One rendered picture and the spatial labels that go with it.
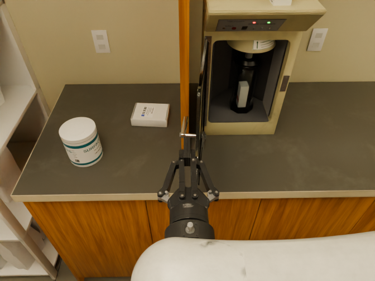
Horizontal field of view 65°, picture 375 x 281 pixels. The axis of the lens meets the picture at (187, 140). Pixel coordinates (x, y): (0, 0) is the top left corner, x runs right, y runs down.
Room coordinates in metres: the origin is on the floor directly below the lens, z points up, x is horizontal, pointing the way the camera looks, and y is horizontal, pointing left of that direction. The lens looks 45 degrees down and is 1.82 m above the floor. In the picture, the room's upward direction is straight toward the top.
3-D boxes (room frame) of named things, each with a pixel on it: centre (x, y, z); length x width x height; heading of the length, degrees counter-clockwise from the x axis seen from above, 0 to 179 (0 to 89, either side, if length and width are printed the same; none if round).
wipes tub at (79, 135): (0.80, 0.40, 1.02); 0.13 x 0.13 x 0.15
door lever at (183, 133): (0.68, -0.01, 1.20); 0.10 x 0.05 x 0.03; 173
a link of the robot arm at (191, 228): (0.25, 0.00, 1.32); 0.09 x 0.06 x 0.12; 91
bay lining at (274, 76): (1.05, -0.21, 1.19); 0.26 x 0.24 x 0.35; 91
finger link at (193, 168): (0.39, -0.01, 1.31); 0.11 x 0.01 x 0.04; 0
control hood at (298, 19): (0.86, -0.21, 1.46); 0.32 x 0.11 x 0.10; 91
